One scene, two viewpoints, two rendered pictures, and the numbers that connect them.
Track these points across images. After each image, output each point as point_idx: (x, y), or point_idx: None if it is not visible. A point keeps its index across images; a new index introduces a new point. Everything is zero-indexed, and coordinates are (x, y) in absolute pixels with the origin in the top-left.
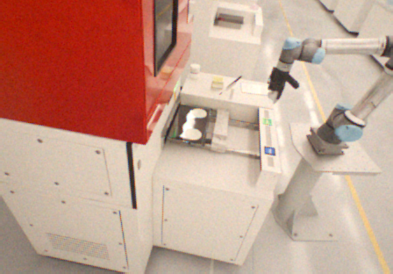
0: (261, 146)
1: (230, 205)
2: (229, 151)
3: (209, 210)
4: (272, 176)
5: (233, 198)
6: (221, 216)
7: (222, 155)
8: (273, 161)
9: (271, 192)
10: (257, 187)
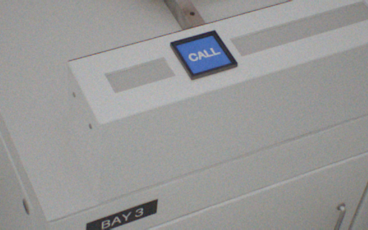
0: (210, 26)
1: (0, 153)
2: (176, 9)
3: None
4: (87, 124)
5: None
6: (0, 186)
7: (146, 7)
8: (153, 82)
9: (86, 201)
10: (73, 149)
